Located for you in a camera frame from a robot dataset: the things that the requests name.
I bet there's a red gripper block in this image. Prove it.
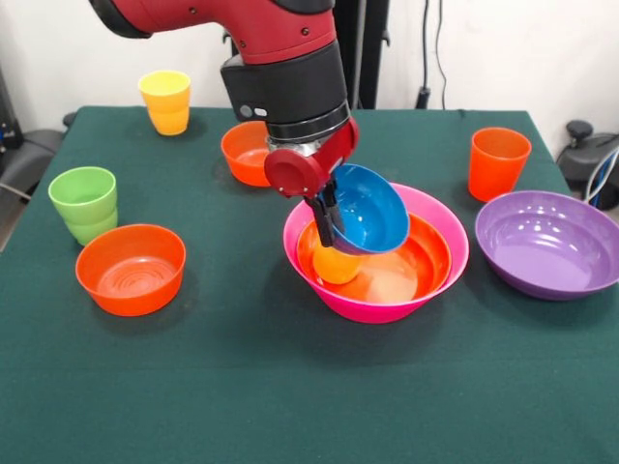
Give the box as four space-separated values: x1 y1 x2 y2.
263 117 360 248

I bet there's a blue plastic bowl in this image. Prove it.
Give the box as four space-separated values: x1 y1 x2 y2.
330 162 412 257

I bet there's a yellow plastic cup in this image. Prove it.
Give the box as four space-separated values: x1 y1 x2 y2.
137 70 192 136
311 243 364 286

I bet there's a large orange plastic bowl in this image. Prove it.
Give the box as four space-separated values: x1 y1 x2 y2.
295 212 453 305

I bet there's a large pink plastic bowl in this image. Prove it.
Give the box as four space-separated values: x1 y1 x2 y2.
282 182 471 325

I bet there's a small orange plastic bowl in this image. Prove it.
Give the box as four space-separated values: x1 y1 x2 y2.
221 120 273 188
74 223 188 318

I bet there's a black column stand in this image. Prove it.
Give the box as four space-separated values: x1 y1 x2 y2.
333 0 392 110

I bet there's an orange plastic cup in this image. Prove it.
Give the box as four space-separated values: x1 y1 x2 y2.
467 127 533 204

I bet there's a dark green table cloth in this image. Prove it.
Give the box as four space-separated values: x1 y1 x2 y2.
0 105 619 464

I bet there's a purple plastic bowl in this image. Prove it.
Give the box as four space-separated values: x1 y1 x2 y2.
474 189 619 302

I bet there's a green plastic cup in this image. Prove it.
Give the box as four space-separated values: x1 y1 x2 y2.
47 166 119 247

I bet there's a black chair base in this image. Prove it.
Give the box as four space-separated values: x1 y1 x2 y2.
0 128 64 194
555 119 619 204

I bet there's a black hanging wall cable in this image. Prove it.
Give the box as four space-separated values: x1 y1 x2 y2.
417 0 449 111

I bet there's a tangle of floor cables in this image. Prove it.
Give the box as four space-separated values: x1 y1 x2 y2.
585 147 619 210

